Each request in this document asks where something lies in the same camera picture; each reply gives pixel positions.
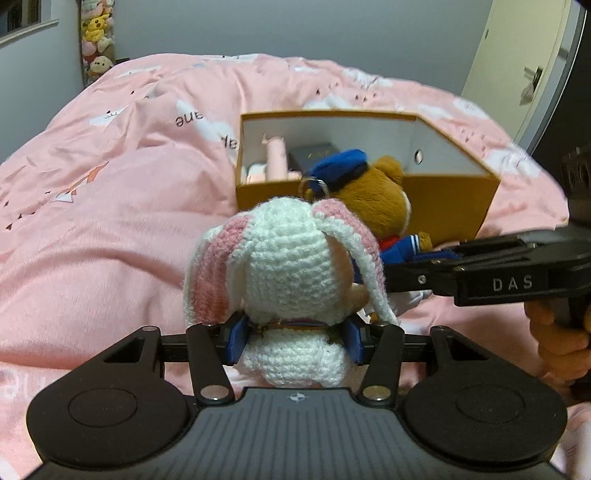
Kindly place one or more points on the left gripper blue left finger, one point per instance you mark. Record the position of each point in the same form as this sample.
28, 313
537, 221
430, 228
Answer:
236, 337

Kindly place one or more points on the dark grey square box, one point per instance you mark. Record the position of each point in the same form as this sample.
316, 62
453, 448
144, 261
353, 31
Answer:
305, 157

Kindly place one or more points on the pink patterned bed cover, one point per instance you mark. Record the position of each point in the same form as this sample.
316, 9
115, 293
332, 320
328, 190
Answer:
99, 213

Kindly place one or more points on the cream door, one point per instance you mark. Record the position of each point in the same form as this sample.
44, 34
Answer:
522, 65

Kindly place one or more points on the stuffed toys pile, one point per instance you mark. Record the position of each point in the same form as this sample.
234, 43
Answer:
97, 43

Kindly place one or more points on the brown sailor bear plush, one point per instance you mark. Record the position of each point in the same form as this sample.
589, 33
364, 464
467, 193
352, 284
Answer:
374, 193

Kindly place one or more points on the yellow cardboard box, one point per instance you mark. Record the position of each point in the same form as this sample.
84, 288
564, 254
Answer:
450, 190

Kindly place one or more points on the person right hand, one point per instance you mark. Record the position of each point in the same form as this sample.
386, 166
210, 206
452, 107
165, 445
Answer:
565, 352

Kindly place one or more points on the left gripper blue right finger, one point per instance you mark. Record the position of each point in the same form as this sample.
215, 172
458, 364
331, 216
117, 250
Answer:
354, 328

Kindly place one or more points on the white pink crochet bunny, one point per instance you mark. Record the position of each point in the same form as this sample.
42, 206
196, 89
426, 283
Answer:
297, 270

